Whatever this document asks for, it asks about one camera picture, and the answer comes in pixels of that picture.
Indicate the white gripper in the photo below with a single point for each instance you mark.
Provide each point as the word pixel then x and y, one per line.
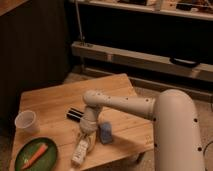
pixel 88 124

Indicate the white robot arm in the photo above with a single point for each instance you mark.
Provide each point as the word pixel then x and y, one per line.
pixel 176 132

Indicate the green ceramic bowl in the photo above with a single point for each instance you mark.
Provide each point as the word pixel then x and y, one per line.
pixel 44 163

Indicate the blue sponge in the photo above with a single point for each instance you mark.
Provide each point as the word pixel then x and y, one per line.
pixel 105 133

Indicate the black rectangular box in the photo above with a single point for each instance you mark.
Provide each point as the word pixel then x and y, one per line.
pixel 74 114

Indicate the wooden table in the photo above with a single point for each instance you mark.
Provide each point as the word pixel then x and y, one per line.
pixel 132 135

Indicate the orange carrot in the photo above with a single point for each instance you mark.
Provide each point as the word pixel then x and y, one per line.
pixel 41 150

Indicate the clear plastic cup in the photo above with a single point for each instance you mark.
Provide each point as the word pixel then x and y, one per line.
pixel 27 121

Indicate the metal pole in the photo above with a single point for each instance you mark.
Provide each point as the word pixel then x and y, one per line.
pixel 79 23

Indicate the upper wooden shelf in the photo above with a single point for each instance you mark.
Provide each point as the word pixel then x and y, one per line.
pixel 145 9

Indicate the black handle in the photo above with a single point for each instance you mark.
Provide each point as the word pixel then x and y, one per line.
pixel 190 64

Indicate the wooden shelf rail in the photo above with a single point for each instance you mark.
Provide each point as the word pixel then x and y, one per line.
pixel 141 60

